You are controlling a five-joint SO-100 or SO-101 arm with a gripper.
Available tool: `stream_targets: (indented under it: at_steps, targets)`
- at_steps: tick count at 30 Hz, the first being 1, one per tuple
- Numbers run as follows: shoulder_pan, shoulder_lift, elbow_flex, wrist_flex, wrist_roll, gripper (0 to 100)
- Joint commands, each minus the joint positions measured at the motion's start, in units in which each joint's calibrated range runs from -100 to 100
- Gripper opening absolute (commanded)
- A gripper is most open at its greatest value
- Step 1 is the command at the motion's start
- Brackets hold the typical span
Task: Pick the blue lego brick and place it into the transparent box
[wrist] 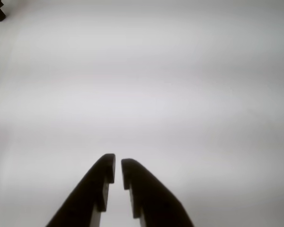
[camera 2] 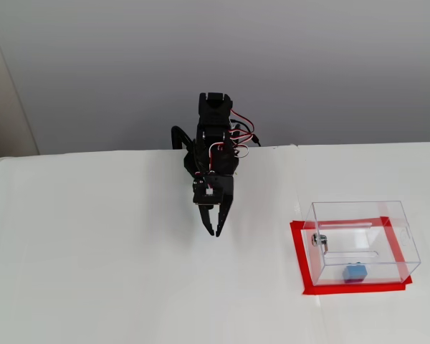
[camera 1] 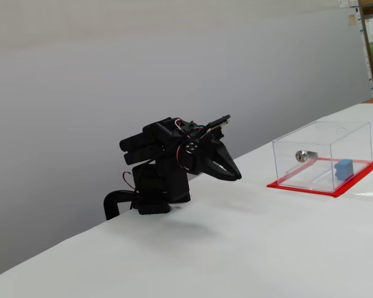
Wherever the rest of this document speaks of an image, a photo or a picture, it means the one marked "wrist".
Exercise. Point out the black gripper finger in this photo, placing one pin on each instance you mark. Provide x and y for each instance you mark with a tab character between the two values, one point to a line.
85	201
156	203

